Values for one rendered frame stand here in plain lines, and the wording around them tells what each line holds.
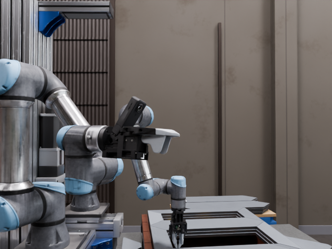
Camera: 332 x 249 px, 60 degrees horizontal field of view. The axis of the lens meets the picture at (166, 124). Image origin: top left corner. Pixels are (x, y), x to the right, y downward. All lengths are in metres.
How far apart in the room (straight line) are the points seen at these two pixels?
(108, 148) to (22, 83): 0.38
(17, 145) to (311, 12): 4.36
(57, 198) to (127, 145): 0.47
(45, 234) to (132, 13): 3.61
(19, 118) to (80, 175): 0.30
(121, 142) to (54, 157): 0.67
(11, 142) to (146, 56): 3.31
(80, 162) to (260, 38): 3.85
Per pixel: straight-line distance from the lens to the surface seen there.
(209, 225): 1.91
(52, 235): 1.14
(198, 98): 4.07
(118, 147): 0.73
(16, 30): 1.39
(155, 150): 0.69
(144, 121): 1.51
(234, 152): 4.15
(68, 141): 0.84
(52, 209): 1.12
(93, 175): 0.86
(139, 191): 1.37
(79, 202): 1.60
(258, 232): 1.93
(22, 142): 1.02
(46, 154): 1.37
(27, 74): 1.02
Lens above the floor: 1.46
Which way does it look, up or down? 1 degrees up
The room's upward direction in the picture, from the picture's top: straight up
